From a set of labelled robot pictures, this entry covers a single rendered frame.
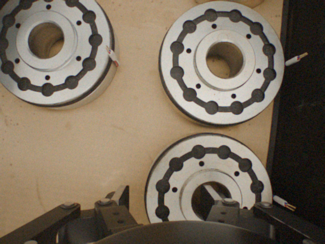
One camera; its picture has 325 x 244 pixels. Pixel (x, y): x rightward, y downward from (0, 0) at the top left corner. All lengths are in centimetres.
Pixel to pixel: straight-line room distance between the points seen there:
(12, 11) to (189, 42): 15
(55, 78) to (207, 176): 14
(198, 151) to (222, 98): 5
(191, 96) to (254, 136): 8
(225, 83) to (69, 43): 12
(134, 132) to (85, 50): 8
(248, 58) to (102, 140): 14
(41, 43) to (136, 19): 9
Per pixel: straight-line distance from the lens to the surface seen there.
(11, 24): 23
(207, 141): 18
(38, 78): 20
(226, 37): 19
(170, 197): 18
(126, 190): 16
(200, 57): 18
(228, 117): 18
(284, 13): 27
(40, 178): 24
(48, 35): 23
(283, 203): 20
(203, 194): 17
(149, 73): 21
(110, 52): 17
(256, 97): 19
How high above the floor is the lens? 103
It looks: 88 degrees down
